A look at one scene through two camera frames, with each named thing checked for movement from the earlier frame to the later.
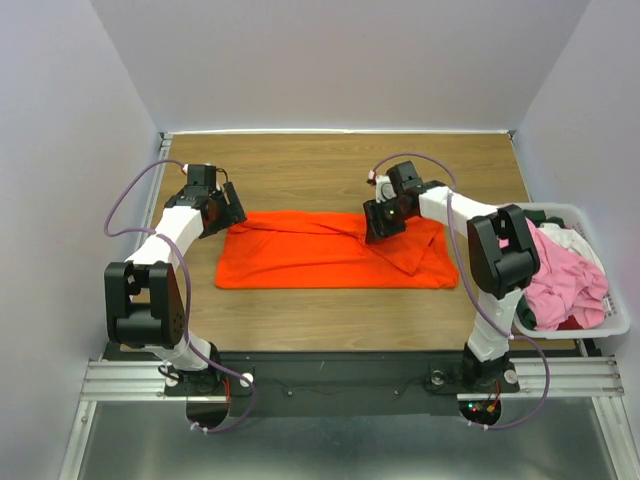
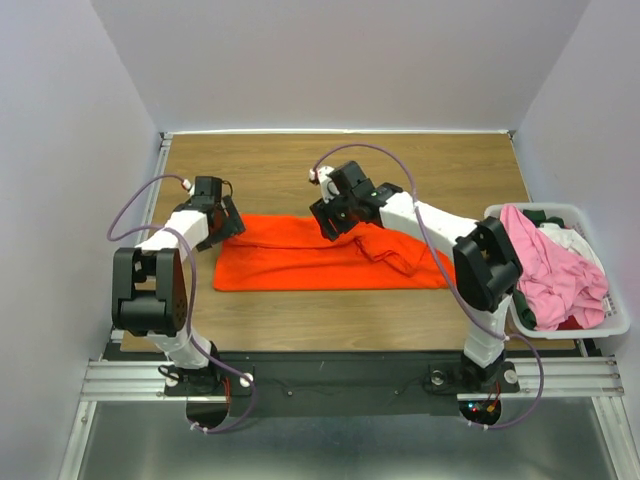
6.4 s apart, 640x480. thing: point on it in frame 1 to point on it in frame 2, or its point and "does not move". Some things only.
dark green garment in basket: [538, 217] does not move
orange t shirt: [307, 249] does not move
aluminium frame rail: [539, 379] does not move
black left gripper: [233, 212] to [232, 224]
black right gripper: [372, 211] to [322, 212]
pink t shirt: [565, 284] does not move
